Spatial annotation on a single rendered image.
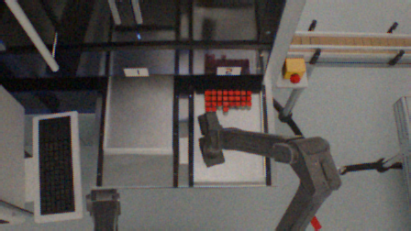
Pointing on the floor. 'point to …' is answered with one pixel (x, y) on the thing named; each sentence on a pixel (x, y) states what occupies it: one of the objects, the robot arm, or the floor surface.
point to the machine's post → (284, 30)
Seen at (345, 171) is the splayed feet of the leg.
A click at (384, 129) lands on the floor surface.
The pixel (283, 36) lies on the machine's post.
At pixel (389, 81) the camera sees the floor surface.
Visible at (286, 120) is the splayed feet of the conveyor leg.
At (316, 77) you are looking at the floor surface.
